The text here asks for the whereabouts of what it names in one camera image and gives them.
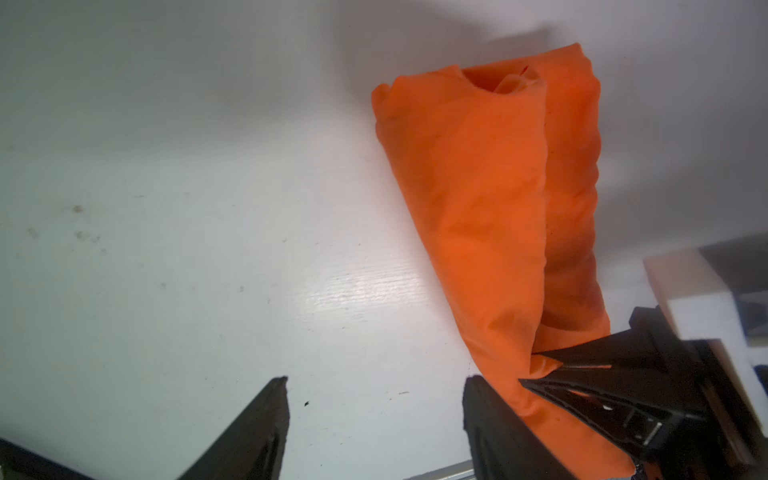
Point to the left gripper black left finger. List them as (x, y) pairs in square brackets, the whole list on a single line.
[(252, 447)]

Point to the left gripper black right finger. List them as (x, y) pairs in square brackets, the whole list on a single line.
[(501, 445)]

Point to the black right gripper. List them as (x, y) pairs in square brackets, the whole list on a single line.
[(644, 389)]

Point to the orange shorts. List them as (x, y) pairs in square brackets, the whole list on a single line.
[(498, 166)]

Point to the aluminium front rail frame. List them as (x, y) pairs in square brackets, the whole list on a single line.
[(459, 471)]

